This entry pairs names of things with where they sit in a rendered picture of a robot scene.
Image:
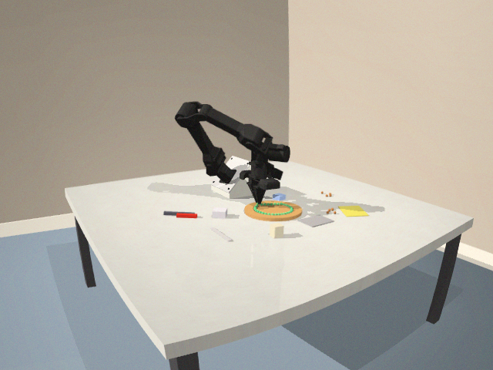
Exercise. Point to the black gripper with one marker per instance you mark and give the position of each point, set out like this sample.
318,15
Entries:
258,182

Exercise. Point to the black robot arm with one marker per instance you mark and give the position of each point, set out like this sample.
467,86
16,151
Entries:
248,135

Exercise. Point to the orange round board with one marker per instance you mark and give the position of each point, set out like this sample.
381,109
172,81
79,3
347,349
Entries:
250,212

